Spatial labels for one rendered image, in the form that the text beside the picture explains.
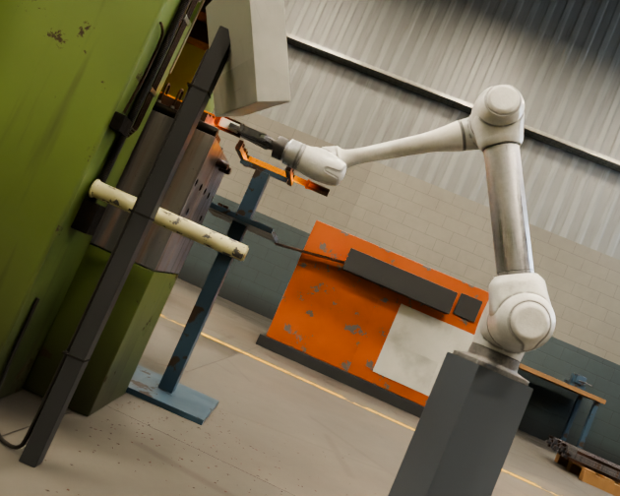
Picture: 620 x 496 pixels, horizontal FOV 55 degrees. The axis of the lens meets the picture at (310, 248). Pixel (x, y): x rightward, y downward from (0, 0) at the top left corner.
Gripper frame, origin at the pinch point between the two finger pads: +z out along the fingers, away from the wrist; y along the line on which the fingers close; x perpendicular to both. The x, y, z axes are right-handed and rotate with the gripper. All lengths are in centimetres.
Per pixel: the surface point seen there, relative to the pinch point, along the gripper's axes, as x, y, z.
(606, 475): -85, 392, -397
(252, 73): -2, -70, -15
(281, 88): -2, -69, -21
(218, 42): 4, -60, -2
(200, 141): -11.3, -15.9, 2.9
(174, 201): -31.2, -15.9, 2.2
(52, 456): -100, -50, -5
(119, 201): -38, -39, 10
